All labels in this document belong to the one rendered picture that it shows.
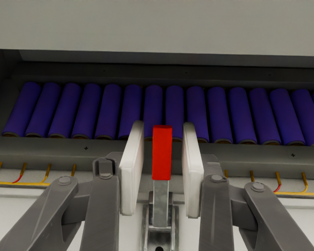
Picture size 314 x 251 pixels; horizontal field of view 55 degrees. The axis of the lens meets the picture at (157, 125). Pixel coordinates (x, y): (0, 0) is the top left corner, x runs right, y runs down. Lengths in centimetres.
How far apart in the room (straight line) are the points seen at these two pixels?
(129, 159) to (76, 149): 10
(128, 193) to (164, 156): 4
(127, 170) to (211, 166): 5
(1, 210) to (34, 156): 5
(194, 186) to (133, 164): 3
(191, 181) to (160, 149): 4
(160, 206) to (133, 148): 5
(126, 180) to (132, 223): 9
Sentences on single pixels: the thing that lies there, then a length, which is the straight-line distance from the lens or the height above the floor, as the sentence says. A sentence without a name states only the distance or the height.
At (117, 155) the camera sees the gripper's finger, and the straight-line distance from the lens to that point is 18.
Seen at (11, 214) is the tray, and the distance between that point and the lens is 27.
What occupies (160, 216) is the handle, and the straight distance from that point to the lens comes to 21.
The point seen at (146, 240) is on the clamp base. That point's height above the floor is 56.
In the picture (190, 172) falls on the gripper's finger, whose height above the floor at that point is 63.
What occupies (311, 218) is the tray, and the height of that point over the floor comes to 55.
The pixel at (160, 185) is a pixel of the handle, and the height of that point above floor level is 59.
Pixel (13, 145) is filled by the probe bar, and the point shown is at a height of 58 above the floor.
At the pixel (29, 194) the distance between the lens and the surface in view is 26.
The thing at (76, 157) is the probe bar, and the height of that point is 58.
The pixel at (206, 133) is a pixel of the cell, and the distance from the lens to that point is 26.
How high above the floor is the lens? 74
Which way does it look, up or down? 34 degrees down
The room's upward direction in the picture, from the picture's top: 1 degrees clockwise
